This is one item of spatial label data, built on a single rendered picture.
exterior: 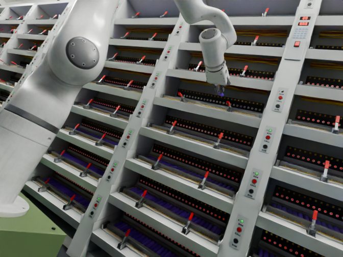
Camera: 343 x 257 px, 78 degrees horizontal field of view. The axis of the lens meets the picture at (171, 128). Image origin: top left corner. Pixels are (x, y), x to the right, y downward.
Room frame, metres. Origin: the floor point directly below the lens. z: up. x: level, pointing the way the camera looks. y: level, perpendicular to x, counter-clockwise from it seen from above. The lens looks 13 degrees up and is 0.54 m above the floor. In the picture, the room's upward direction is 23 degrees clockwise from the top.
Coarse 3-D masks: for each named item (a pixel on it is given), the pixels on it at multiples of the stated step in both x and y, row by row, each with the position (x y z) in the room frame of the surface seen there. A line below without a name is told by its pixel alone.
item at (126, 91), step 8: (96, 80) 1.64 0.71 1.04; (104, 80) 1.66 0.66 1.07; (112, 80) 1.61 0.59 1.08; (120, 80) 1.57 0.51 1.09; (128, 80) 1.52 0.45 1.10; (88, 88) 1.49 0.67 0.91; (96, 88) 1.45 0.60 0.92; (104, 88) 1.41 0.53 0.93; (112, 88) 1.36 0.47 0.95; (120, 88) 1.40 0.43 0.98; (128, 88) 1.33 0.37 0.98; (136, 88) 1.49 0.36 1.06; (144, 88) 1.23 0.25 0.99; (128, 96) 1.30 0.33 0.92; (136, 96) 1.26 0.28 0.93
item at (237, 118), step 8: (160, 96) 1.23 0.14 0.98; (176, 96) 1.32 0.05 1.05; (160, 104) 1.17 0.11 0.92; (168, 104) 1.14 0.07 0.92; (176, 104) 1.12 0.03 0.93; (184, 104) 1.09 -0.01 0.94; (216, 104) 1.18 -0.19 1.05; (192, 112) 1.07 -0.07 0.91; (200, 112) 1.05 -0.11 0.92; (208, 112) 1.02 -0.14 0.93; (216, 112) 1.00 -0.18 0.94; (224, 112) 0.98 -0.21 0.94; (256, 112) 1.06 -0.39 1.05; (232, 120) 0.96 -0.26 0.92; (240, 120) 0.94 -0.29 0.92; (248, 120) 0.92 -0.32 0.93; (256, 120) 0.90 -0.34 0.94
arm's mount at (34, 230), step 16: (32, 208) 0.59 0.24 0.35; (0, 224) 0.43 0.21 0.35; (16, 224) 0.46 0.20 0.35; (32, 224) 0.49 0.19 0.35; (48, 224) 0.53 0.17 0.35; (0, 240) 0.42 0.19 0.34; (16, 240) 0.44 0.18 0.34; (32, 240) 0.47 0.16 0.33; (48, 240) 0.49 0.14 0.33; (0, 256) 0.43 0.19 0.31; (16, 256) 0.45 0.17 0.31; (32, 256) 0.48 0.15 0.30; (48, 256) 0.51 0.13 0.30
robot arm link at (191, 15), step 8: (176, 0) 0.64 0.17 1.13; (184, 0) 0.63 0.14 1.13; (192, 0) 0.63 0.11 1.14; (200, 0) 0.64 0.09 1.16; (184, 8) 0.65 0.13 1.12; (192, 8) 0.64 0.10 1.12; (200, 8) 0.64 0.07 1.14; (208, 8) 0.65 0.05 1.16; (216, 8) 0.67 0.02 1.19; (184, 16) 0.68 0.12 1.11; (192, 16) 0.66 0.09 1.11; (200, 16) 0.66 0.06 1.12; (208, 16) 0.67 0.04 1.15; (216, 16) 0.68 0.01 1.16; (224, 16) 0.68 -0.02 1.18; (216, 24) 0.73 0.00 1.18; (224, 24) 0.70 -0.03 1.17; (224, 32) 0.72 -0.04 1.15; (232, 32) 0.71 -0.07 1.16; (232, 40) 0.73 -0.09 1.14
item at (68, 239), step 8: (32, 200) 1.60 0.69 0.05; (40, 208) 1.53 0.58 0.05; (48, 216) 1.45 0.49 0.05; (56, 216) 1.51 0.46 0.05; (56, 224) 1.38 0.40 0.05; (64, 224) 1.43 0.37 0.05; (64, 232) 1.33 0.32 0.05; (72, 232) 1.37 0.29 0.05; (64, 240) 1.31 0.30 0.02; (88, 256) 1.22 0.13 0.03; (96, 256) 1.21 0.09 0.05; (104, 256) 1.24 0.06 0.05; (112, 256) 1.28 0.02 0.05
